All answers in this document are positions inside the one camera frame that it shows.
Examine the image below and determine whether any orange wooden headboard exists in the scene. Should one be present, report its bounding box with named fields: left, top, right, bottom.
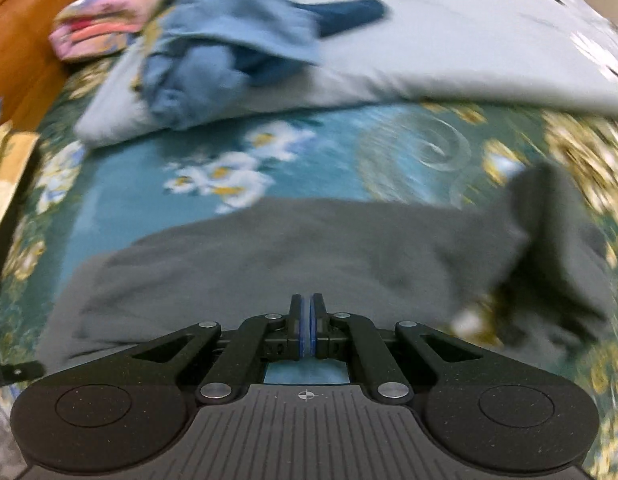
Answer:
left=0, top=0, right=120, bottom=131

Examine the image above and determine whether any yellowish cardboard box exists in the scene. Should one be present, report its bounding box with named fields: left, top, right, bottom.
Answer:
left=0, top=97, right=40, bottom=293

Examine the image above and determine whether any light blue garment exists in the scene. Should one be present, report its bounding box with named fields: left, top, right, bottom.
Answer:
left=136, top=0, right=322, bottom=131

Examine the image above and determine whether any grey sweater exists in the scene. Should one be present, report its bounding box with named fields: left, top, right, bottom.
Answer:
left=39, top=162, right=612, bottom=376

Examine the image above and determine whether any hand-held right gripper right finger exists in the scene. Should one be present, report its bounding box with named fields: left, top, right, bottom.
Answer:
left=312, top=293, right=496, bottom=404

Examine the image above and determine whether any dark blue garment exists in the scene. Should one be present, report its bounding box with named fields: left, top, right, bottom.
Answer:
left=236, top=0, right=390, bottom=86

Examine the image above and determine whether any pink floral folded blanket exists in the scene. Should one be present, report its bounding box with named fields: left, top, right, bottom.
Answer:
left=48, top=0, right=190, bottom=63

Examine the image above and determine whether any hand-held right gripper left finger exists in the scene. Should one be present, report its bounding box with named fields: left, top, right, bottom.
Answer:
left=119, top=294, right=306, bottom=404

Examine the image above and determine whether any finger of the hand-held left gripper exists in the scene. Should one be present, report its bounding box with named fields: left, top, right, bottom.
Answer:
left=0, top=361, right=46, bottom=388

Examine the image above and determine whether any teal floral bed sheet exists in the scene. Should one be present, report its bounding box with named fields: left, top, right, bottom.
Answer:
left=0, top=57, right=618, bottom=480

